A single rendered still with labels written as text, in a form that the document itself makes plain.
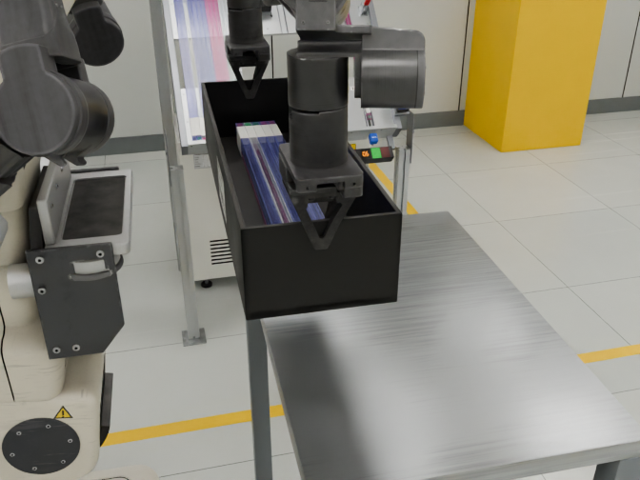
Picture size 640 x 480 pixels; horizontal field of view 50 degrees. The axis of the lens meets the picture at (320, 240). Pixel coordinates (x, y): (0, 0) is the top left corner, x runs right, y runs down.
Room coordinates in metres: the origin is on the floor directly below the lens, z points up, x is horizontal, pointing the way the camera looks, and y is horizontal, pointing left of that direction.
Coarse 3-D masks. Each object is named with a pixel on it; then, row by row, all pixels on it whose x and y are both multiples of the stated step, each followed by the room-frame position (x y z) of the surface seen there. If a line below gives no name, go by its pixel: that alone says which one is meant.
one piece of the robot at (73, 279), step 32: (64, 192) 0.88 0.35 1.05; (96, 192) 0.91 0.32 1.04; (128, 192) 0.90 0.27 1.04; (64, 224) 0.81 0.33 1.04; (96, 224) 0.81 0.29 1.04; (128, 224) 0.80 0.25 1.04; (32, 256) 0.72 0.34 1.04; (64, 256) 0.73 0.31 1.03; (96, 256) 0.74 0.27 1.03; (32, 288) 0.73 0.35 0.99; (64, 288) 0.73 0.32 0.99; (96, 288) 0.74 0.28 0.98; (64, 320) 0.73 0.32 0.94; (96, 320) 0.74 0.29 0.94; (64, 352) 0.73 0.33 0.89; (96, 352) 0.73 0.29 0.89
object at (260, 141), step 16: (240, 128) 1.13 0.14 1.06; (256, 128) 1.13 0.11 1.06; (272, 128) 1.13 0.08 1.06; (240, 144) 1.09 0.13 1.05; (256, 144) 1.05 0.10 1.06; (272, 144) 1.05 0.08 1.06; (256, 160) 0.98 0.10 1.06; (272, 160) 0.98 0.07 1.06; (256, 176) 0.92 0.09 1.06; (272, 176) 0.92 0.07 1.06; (256, 192) 0.90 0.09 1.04; (272, 192) 0.86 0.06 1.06; (272, 208) 0.81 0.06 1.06; (288, 208) 0.81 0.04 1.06
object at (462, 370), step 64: (448, 256) 1.15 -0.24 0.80; (256, 320) 1.22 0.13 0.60; (320, 320) 0.94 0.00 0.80; (384, 320) 0.94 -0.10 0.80; (448, 320) 0.94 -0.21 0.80; (512, 320) 0.94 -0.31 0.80; (256, 384) 1.22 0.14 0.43; (320, 384) 0.78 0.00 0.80; (384, 384) 0.78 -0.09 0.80; (448, 384) 0.78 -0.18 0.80; (512, 384) 0.78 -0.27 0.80; (576, 384) 0.78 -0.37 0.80; (256, 448) 1.22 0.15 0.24; (320, 448) 0.65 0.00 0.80; (384, 448) 0.65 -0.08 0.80; (448, 448) 0.65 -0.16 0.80; (512, 448) 0.65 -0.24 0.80; (576, 448) 0.65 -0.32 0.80
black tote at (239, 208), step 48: (240, 96) 1.19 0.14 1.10; (240, 192) 0.94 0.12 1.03; (384, 192) 0.71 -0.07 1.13; (240, 240) 0.63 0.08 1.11; (288, 240) 0.63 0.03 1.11; (336, 240) 0.64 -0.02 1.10; (384, 240) 0.66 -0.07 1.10; (240, 288) 0.66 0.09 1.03; (288, 288) 0.63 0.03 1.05; (336, 288) 0.64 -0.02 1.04; (384, 288) 0.66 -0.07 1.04
